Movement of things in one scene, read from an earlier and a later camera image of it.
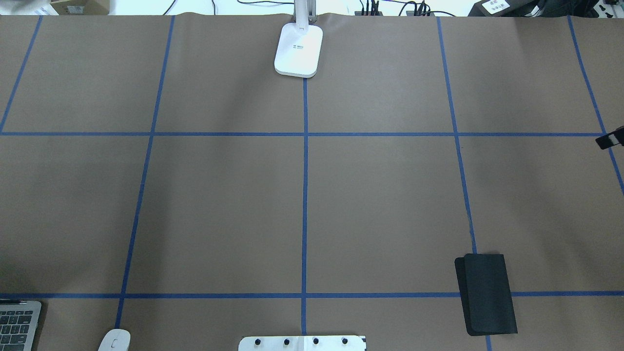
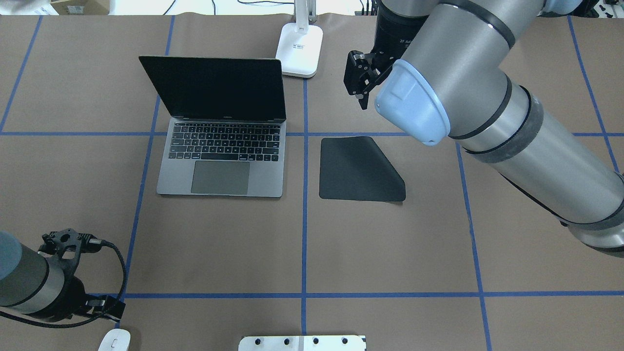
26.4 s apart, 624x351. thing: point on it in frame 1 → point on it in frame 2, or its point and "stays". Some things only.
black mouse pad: x=485 y=294 → x=356 y=168
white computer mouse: x=117 y=340 stays
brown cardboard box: x=82 y=7 stays
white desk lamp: x=299 y=44 stays
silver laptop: x=18 y=321 → x=227 y=135
